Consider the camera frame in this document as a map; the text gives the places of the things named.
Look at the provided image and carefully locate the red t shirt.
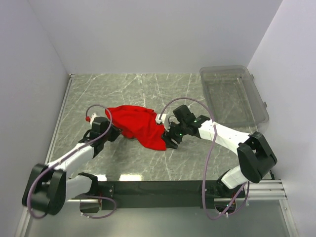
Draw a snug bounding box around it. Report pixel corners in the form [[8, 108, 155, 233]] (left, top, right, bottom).
[[105, 105, 166, 151]]

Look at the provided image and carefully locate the clear plastic storage bin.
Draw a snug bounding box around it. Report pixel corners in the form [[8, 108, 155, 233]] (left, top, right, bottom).
[[199, 65, 269, 129]]

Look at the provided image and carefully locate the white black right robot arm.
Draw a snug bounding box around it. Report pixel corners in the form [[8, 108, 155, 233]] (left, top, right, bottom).
[[156, 105, 277, 189]]

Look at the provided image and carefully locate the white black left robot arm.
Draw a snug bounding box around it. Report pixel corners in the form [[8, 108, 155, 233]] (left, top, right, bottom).
[[22, 117, 122, 215]]

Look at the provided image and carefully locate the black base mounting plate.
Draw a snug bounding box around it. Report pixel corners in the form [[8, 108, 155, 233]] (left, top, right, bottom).
[[97, 180, 241, 209]]

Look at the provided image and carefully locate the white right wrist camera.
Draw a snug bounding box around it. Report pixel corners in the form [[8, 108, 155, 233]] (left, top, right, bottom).
[[156, 113, 167, 124]]

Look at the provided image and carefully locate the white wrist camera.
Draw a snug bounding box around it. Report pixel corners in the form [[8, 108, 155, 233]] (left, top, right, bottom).
[[156, 113, 167, 124], [85, 113, 99, 124]]

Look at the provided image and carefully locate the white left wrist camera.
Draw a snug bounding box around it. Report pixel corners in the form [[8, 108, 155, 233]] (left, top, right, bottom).
[[85, 113, 99, 124]]

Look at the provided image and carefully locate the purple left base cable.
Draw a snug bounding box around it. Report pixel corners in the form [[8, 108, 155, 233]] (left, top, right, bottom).
[[81, 197, 118, 219]]

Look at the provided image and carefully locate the aluminium front frame rail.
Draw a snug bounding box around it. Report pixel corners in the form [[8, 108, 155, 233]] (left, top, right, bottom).
[[66, 180, 287, 202]]

